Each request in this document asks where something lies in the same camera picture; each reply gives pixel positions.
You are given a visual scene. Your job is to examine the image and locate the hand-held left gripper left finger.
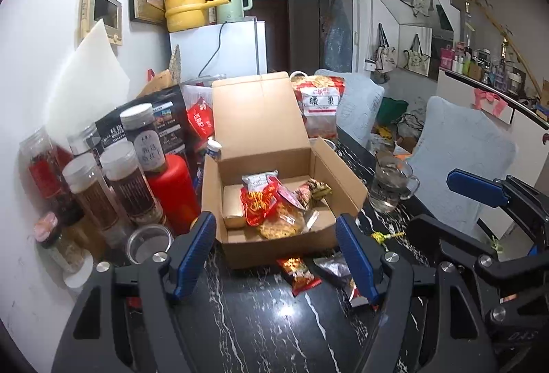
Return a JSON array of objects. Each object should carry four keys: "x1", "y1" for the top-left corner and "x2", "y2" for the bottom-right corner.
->
[{"x1": 51, "y1": 211, "x2": 217, "y2": 373}]

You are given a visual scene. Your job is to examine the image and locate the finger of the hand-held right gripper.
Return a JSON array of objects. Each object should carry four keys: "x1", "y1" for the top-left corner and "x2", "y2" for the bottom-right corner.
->
[
  {"x1": 407, "y1": 213, "x2": 549, "y2": 309},
  {"x1": 446, "y1": 168, "x2": 549, "y2": 228}
]

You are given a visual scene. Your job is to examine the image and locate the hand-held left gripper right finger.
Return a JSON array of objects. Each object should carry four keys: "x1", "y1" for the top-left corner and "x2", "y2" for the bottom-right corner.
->
[{"x1": 335, "y1": 213, "x2": 500, "y2": 373}]

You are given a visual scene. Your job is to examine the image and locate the silver foil snack packet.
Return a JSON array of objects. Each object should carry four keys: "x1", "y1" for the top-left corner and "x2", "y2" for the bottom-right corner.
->
[{"x1": 313, "y1": 255, "x2": 354, "y2": 288}]

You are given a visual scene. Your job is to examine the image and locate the red bordered nut packet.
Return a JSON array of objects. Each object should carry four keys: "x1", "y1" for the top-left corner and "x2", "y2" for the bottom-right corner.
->
[{"x1": 347, "y1": 279, "x2": 380, "y2": 311}]

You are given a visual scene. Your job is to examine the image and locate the red packet with gold figure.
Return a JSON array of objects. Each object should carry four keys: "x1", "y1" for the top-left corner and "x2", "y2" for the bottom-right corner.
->
[{"x1": 277, "y1": 256, "x2": 322, "y2": 297}]

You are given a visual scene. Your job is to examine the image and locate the green brown snack packet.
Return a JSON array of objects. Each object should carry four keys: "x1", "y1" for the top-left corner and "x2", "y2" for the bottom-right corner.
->
[{"x1": 309, "y1": 178, "x2": 333, "y2": 199}]

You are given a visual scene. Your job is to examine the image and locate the red packet with yellow print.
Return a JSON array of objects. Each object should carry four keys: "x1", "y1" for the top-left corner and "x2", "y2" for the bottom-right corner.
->
[{"x1": 240, "y1": 182, "x2": 279, "y2": 228}]

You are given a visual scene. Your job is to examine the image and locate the clear waffle snack packet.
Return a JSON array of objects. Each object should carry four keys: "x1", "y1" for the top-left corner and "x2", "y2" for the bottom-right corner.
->
[{"x1": 257, "y1": 210, "x2": 320, "y2": 240}]

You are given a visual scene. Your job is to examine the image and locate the plain red snack packet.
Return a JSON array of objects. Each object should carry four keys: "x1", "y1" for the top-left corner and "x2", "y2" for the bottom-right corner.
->
[{"x1": 279, "y1": 180, "x2": 314, "y2": 211}]

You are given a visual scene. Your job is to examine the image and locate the white snack packet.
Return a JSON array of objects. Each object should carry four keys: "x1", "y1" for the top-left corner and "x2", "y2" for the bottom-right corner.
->
[{"x1": 241, "y1": 171, "x2": 279, "y2": 191}]

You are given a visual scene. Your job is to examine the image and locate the brown cardboard box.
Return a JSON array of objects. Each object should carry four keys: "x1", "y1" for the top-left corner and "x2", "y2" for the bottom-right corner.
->
[{"x1": 201, "y1": 71, "x2": 369, "y2": 270}]

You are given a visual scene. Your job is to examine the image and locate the light blue padded chair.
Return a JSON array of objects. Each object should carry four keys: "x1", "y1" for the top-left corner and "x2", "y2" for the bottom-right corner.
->
[
  {"x1": 315, "y1": 68, "x2": 385, "y2": 148},
  {"x1": 405, "y1": 96, "x2": 517, "y2": 234}
]

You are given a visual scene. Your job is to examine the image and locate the open clear plastic jar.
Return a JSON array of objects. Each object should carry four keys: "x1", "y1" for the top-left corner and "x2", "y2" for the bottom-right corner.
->
[{"x1": 126, "y1": 224, "x2": 173, "y2": 266}]

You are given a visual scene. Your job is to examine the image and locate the red plastic canister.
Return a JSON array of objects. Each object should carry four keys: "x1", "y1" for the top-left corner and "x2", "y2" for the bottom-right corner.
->
[{"x1": 146, "y1": 154, "x2": 201, "y2": 234}]

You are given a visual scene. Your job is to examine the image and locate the clear glass mug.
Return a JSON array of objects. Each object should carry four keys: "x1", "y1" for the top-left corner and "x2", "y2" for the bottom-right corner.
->
[{"x1": 369, "y1": 156, "x2": 420, "y2": 213}]

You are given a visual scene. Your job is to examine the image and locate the pink ribbon bow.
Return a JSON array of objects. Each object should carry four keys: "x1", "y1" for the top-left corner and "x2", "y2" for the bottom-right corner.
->
[{"x1": 473, "y1": 88, "x2": 509, "y2": 118}]

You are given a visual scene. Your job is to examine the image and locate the pile of clothes and bags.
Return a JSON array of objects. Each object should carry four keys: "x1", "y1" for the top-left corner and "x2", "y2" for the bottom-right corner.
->
[{"x1": 371, "y1": 111, "x2": 425, "y2": 155}]

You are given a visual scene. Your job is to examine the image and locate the dark filled jar grey lid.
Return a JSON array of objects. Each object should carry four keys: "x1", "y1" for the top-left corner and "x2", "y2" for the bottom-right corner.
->
[{"x1": 100, "y1": 140, "x2": 166, "y2": 225}]

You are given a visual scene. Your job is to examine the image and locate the small white blue bottle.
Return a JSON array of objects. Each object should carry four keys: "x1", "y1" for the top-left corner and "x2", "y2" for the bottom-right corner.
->
[{"x1": 205, "y1": 140, "x2": 224, "y2": 163}]

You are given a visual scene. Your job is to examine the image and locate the green bag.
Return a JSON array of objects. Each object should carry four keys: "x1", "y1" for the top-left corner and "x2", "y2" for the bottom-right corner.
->
[{"x1": 377, "y1": 97, "x2": 410, "y2": 127}]

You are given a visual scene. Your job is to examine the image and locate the short jar with white lid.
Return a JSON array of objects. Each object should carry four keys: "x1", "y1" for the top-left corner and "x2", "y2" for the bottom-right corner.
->
[{"x1": 62, "y1": 257, "x2": 95, "y2": 294}]

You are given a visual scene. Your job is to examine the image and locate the brown filled jar grey lid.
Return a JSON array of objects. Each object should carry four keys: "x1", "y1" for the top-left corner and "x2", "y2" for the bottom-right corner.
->
[{"x1": 62, "y1": 153, "x2": 125, "y2": 247}]

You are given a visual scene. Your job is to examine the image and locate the row of cosmetic bottles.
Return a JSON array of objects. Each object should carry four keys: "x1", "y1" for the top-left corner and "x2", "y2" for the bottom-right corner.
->
[{"x1": 440, "y1": 40, "x2": 533, "y2": 99}]

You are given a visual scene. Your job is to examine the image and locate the tall jar with green label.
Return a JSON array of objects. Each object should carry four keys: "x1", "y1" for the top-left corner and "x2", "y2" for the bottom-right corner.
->
[{"x1": 120, "y1": 103, "x2": 167, "y2": 174}]

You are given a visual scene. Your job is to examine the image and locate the red snack bag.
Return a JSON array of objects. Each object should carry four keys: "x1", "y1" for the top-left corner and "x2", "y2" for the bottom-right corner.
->
[{"x1": 186, "y1": 96, "x2": 215, "y2": 140}]

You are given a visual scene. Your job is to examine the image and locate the black product box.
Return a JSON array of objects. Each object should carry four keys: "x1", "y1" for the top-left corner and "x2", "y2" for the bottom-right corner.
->
[{"x1": 95, "y1": 85, "x2": 189, "y2": 159}]

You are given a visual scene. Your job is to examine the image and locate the small jar with pink lid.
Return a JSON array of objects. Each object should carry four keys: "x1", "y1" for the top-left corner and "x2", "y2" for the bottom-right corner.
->
[{"x1": 34, "y1": 212, "x2": 86, "y2": 273}]

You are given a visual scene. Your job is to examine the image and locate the large red white nut bag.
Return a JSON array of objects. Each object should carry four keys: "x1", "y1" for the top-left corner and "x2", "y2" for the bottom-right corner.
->
[{"x1": 291, "y1": 73, "x2": 346, "y2": 140}]

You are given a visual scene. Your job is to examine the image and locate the beige tote bag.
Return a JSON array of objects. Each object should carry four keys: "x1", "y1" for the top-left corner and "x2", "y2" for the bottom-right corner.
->
[{"x1": 371, "y1": 23, "x2": 397, "y2": 75}]

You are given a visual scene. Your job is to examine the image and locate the clear jar with grey lid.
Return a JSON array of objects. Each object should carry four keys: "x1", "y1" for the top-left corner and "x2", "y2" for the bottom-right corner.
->
[{"x1": 66, "y1": 122, "x2": 104, "y2": 157}]

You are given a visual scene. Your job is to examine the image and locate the clear jar with red label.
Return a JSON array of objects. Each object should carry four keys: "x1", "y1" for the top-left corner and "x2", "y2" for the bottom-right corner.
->
[{"x1": 19, "y1": 126, "x2": 71, "y2": 202}]

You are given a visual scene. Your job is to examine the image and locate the bamboo pole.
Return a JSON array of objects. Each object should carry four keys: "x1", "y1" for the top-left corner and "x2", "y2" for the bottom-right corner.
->
[{"x1": 446, "y1": 0, "x2": 543, "y2": 95}]

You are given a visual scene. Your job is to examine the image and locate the brown paper bag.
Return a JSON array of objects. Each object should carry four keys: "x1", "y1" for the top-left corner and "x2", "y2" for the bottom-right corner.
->
[{"x1": 137, "y1": 68, "x2": 174, "y2": 99}]

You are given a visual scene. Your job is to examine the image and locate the round woven mat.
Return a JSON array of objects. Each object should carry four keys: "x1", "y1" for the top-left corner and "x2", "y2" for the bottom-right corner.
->
[{"x1": 168, "y1": 45, "x2": 183, "y2": 84}]

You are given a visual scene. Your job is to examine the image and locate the blue hanging plastic bag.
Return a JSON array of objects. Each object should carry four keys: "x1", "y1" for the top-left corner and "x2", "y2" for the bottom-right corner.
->
[{"x1": 322, "y1": 0, "x2": 353, "y2": 73}]

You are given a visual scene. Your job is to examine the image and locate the white foam board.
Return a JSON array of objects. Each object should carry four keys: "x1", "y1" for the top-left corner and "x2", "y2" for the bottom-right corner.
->
[{"x1": 45, "y1": 19, "x2": 130, "y2": 138}]

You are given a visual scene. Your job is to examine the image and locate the white refrigerator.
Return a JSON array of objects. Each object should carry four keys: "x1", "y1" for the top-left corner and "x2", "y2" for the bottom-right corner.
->
[{"x1": 169, "y1": 19, "x2": 267, "y2": 82}]

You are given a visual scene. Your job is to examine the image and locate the dark brown door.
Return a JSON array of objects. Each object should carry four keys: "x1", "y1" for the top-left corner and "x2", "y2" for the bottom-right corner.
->
[{"x1": 253, "y1": 0, "x2": 290, "y2": 73}]

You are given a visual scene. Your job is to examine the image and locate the yellow cooking pot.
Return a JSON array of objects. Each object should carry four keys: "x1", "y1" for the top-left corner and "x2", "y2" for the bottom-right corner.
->
[{"x1": 164, "y1": 0, "x2": 228, "y2": 33}]

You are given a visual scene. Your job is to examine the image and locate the light green electric kettle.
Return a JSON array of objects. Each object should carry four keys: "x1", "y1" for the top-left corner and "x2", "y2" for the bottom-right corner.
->
[{"x1": 215, "y1": 0, "x2": 254, "y2": 25}]

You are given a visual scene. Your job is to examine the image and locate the black power cable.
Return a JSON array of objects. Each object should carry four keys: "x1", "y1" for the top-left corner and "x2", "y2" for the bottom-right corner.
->
[{"x1": 189, "y1": 21, "x2": 228, "y2": 80}]

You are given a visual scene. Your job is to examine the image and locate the beige wall intercom panel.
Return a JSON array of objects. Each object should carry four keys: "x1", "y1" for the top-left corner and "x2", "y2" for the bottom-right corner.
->
[{"x1": 79, "y1": 0, "x2": 124, "y2": 47}]

